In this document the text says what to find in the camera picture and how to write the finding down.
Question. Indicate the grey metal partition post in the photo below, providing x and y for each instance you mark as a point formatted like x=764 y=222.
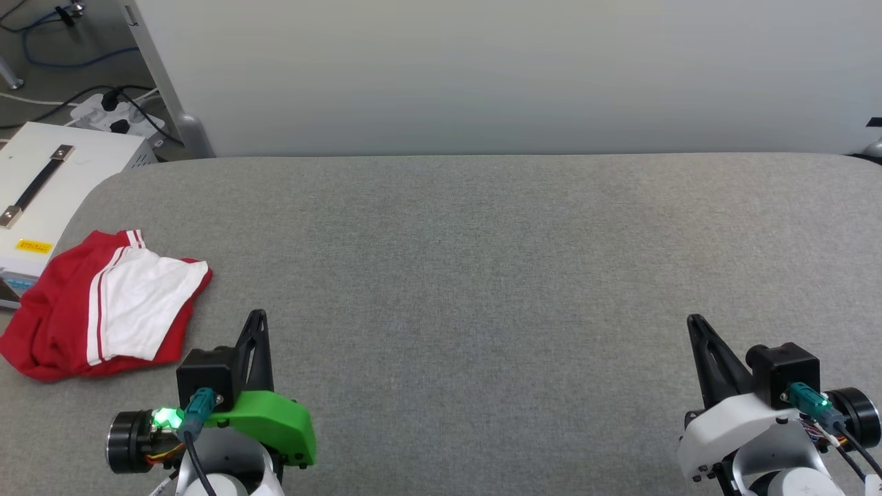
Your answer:
x=193 y=134

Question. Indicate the red and white shirt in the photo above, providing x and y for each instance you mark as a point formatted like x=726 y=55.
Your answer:
x=62 y=310

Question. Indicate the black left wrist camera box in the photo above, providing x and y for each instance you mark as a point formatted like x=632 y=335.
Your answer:
x=203 y=372

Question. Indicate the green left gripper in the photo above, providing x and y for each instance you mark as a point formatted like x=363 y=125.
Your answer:
x=275 y=424

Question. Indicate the black clamp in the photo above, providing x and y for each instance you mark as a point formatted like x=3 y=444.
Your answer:
x=69 y=14

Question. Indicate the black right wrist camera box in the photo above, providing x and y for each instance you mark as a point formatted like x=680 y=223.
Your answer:
x=782 y=372

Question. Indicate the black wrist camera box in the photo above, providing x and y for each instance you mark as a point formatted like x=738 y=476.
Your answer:
x=203 y=372
x=782 y=372

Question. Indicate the grey metal partition foot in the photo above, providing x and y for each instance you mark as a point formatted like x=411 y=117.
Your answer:
x=875 y=148

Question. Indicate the grey metal stand leg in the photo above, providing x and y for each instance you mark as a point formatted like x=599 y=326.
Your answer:
x=10 y=77

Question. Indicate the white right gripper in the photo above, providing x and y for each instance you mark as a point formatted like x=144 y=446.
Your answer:
x=730 y=427

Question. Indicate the white partition panel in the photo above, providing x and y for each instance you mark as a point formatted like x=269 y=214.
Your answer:
x=482 y=69

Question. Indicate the white power strip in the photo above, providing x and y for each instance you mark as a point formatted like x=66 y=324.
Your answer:
x=93 y=114

